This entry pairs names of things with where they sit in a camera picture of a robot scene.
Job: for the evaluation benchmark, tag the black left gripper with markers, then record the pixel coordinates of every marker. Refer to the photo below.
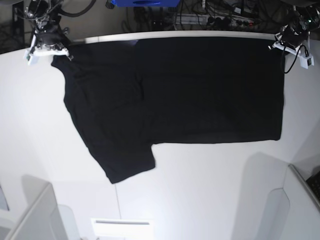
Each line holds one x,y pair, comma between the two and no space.
293,36

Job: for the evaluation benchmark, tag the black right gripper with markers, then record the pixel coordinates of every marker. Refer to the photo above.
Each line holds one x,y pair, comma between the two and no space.
50,36

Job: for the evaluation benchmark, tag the black T-shirt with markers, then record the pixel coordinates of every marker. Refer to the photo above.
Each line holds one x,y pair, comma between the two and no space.
123,97

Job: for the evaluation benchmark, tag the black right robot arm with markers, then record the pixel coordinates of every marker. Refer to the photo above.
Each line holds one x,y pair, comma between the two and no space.
45,21

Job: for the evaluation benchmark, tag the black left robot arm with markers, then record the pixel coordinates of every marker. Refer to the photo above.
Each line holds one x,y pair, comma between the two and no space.
298,24

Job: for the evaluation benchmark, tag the blue box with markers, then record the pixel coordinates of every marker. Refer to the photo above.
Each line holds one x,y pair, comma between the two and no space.
145,3

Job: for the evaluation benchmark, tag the black keyboard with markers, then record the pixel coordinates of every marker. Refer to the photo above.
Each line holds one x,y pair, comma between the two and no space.
314,184

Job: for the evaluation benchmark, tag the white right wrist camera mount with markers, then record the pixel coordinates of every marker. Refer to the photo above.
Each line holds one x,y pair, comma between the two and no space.
37,50

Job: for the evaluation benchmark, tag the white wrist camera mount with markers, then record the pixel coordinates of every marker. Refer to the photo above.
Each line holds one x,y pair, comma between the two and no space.
302,52
37,50

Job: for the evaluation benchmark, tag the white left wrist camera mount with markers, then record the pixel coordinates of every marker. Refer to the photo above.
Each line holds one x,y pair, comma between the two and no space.
302,52

